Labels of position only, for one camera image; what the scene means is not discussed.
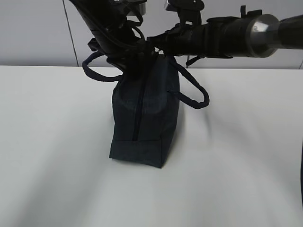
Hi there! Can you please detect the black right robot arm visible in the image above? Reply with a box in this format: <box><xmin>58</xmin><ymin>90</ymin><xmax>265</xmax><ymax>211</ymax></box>
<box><xmin>148</xmin><ymin>13</ymin><xmax>303</xmax><ymax>65</ymax></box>

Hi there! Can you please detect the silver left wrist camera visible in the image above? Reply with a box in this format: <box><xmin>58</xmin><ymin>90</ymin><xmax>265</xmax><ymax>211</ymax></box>
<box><xmin>113</xmin><ymin>0</ymin><xmax>147</xmax><ymax>16</ymax></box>

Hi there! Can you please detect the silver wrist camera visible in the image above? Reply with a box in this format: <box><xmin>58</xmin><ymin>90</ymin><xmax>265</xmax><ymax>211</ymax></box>
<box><xmin>113</xmin><ymin>0</ymin><xmax>147</xmax><ymax>16</ymax></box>
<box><xmin>165</xmin><ymin>0</ymin><xmax>205</xmax><ymax>26</ymax></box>

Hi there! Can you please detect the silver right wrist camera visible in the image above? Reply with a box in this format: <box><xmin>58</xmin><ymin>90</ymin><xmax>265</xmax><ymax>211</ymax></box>
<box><xmin>165</xmin><ymin>0</ymin><xmax>205</xmax><ymax>26</ymax></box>

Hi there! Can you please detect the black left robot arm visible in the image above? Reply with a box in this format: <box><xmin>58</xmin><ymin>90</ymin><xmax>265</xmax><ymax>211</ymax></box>
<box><xmin>71</xmin><ymin>0</ymin><xmax>152</xmax><ymax>82</ymax></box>

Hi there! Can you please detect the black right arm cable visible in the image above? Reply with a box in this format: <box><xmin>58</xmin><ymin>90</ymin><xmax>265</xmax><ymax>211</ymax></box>
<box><xmin>186</xmin><ymin>54</ymin><xmax>303</xmax><ymax>227</ymax></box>

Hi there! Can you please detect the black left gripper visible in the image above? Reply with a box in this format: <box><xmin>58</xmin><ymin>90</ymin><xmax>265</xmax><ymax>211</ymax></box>
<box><xmin>88</xmin><ymin>26</ymin><xmax>154</xmax><ymax>78</ymax></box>

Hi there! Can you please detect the dark navy lunch bag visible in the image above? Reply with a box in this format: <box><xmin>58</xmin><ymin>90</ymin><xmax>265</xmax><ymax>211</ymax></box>
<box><xmin>82</xmin><ymin>52</ymin><xmax>210</xmax><ymax>168</ymax></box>

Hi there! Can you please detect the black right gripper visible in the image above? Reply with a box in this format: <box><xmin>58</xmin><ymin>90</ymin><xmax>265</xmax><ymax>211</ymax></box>
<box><xmin>147</xmin><ymin>24</ymin><xmax>196</xmax><ymax>56</ymax></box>

